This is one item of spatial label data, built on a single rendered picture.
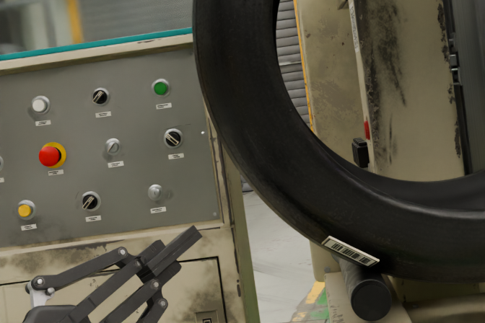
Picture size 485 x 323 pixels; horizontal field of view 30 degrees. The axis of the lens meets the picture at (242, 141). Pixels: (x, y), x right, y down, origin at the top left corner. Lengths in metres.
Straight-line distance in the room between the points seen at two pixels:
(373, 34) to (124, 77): 0.60
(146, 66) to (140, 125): 0.11
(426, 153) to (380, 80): 0.13
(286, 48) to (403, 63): 9.02
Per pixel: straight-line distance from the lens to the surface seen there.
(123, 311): 0.86
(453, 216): 0.99
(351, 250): 0.99
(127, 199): 1.79
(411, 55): 1.36
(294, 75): 10.34
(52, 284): 0.84
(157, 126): 1.77
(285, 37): 10.40
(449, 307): 1.33
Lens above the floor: 1.14
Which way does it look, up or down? 3 degrees down
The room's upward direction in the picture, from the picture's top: 8 degrees counter-clockwise
